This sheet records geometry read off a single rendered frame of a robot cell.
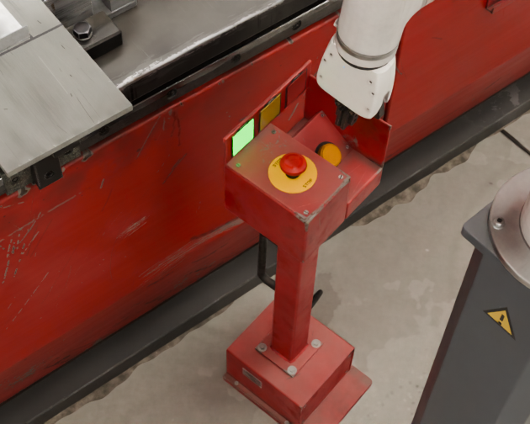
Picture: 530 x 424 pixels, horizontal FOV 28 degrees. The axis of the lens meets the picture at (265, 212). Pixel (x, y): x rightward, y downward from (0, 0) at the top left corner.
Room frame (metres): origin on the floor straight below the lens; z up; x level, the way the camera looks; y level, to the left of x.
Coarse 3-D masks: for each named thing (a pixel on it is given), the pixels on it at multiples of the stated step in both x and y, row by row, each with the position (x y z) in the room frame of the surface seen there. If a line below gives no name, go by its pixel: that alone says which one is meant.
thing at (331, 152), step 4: (328, 144) 0.99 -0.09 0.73; (332, 144) 1.00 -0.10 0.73; (320, 148) 0.99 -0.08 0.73; (324, 148) 0.98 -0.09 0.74; (328, 148) 0.99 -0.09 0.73; (332, 148) 0.99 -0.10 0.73; (336, 148) 0.99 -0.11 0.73; (320, 152) 0.98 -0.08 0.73; (324, 152) 0.98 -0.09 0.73; (328, 152) 0.98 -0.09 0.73; (332, 152) 0.98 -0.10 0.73; (336, 152) 0.98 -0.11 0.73; (340, 152) 0.99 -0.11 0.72; (324, 156) 0.97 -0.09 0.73; (328, 156) 0.97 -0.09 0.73; (332, 156) 0.98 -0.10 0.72; (336, 156) 0.98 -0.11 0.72; (340, 156) 0.98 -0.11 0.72; (328, 160) 0.97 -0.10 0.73; (332, 160) 0.97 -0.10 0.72; (336, 160) 0.97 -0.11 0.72; (340, 160) 0.98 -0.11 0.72; (332, 164) 0.97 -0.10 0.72; (336, 164) 0.97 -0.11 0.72
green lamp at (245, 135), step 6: (252, 120) 0.96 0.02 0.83; (246, 126) 0.95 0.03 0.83; (252, 126) 0.96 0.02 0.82; (240, 132) 0.93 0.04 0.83; (246, 132) 0.95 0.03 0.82; (252, 132) 0.96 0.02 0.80; (234, 138) 0.92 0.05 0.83; (240, 138) 0.93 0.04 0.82; (246, 138) 0.95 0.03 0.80; (234, 144) 0.92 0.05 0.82; (240, 144) 0.93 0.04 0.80; (234, 150) 0.92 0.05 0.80
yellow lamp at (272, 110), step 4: (276, 100) 1.00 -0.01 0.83; (268, 104) 0.99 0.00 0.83; (272, 104) 0.99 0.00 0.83; (276, 104) 1.00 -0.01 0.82; (268, 108) 0.99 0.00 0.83; (272, 108) 0.99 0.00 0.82; (276, 108) 1.00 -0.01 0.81; (264, 112) 0.98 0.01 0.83; (268, 112) 0.99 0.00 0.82; (272, 112) 0.99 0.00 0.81; (276, 112) 1.00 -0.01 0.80; (264, 116) 0.98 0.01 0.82; (268, 116) 0.99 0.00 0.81; (272, 116) 0.99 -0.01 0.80; (264, 120) 0.98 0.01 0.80; (268, 120) 0.99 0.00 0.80; (260, 124) 0.97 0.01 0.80; (264, 124) 0.98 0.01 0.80; (260, 128) 0.97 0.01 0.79
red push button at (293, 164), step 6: (288, 156) 0.91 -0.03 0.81; (294, 156) 0.91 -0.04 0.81; (300, 156) 0.91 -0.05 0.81; (282, 162) 0.90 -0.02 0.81; (288, 162) 0.90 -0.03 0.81; (294, 162) 0.90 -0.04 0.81; (300, 162) 0.90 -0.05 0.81; (306, 162) 0.90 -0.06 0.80; (282, 168) 0.89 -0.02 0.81; (288, 168) 0.89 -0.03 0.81; (294, 168) 0.89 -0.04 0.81; (300, 168) 0.89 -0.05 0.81; (288, 174) 0.88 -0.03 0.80; (294, 174) 0.88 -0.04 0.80
